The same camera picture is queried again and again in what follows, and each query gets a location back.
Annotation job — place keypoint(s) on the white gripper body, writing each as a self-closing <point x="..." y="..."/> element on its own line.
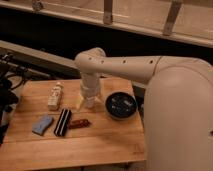
<point x="90" y="85"/>

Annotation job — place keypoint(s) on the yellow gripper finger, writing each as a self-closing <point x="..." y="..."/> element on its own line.
<point x="99" y="99"/>
<point x="79" y="102"/>

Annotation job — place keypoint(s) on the dark red pepper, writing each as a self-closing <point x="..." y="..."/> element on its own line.
<point x="79" y="124"/>

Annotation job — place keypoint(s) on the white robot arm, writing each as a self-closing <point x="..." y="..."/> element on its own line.
<point x="178" y="105"/>

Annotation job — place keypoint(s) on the black bowl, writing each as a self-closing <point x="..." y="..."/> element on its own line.
<point x="120" y="105"/>

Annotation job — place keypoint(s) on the white bottle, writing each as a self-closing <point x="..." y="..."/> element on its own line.
<point x="55" y="97"/>

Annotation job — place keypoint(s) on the black white striped block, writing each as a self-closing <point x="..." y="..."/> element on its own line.
<point x="62" y="122"/>

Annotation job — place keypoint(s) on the blue sponge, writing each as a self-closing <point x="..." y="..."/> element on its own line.
<point x="42" y="124"/>

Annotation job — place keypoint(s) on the black equipment with cables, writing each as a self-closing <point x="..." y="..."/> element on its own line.
<point x="7" y="97"/>

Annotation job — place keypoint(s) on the metal rail frame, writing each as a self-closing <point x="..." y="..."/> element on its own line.
<point x="188" y="21"/>

